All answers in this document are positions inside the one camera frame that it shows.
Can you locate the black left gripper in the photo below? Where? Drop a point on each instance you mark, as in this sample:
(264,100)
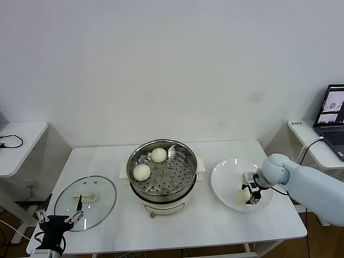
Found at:
(55,228)

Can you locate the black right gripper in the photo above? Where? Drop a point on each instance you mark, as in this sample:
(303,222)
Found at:
(252,181)

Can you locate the white steamed baozi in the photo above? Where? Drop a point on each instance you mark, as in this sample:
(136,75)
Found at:
(240,197)
(159,155)
(141,172)

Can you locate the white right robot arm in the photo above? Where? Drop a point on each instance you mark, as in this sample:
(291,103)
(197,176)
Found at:
(309,182)

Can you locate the stainless steel steamer basket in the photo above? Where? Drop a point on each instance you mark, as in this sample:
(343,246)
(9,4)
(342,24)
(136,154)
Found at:
(172,188)

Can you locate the white round plate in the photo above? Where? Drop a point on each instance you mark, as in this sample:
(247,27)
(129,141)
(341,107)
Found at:
(225,182)

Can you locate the white side desk with laptop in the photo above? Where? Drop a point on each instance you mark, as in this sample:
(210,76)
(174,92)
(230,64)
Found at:
(319,158)

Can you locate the cream electric cooker pot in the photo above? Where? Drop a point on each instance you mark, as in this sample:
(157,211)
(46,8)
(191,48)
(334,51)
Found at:
(161,208)

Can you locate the grey open laptop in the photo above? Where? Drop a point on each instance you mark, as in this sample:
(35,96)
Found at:
(330,134)

